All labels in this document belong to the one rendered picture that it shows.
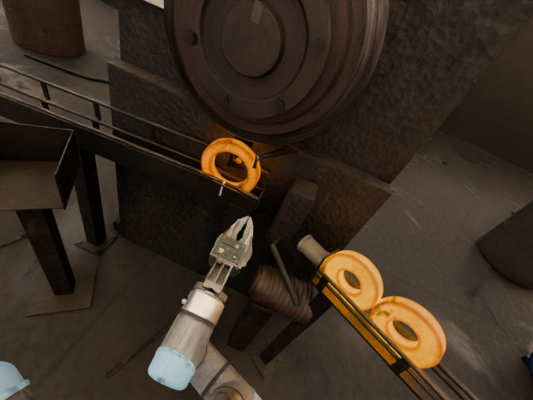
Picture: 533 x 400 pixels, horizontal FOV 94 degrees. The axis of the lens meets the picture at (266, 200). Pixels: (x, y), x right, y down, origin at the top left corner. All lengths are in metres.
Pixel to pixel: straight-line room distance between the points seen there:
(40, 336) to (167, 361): 0.88
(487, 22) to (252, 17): 0.50
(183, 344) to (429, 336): 0.50
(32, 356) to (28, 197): 0.64
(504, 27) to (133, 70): 0.95
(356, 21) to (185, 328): 0.63
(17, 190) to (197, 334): 0.63
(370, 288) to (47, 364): 1.12
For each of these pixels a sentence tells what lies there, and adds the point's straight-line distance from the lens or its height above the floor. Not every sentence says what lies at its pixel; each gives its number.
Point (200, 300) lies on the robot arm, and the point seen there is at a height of 0.74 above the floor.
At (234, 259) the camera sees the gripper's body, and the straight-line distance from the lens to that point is 0.52.
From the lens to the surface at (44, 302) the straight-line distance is 1.39.
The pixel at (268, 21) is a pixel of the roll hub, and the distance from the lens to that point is 0.52.
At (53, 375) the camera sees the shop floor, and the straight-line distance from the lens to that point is 1.28.
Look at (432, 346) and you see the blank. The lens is 0.71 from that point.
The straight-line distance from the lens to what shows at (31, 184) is 0.93.
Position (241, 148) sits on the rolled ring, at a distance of 0.72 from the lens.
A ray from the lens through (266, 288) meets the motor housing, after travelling 0.83.
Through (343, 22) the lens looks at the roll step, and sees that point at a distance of 0.55.
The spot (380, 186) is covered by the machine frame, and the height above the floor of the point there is 0.87.
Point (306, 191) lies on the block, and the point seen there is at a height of 0.80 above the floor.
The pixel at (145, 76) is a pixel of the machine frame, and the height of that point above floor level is 0.87.
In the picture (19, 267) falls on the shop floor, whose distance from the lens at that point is 1.51.
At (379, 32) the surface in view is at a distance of 0.59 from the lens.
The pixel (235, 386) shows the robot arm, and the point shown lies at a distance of 0.59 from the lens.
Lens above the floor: 1.20
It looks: 39 degrees down
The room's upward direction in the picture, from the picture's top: 24 degrees clockwise
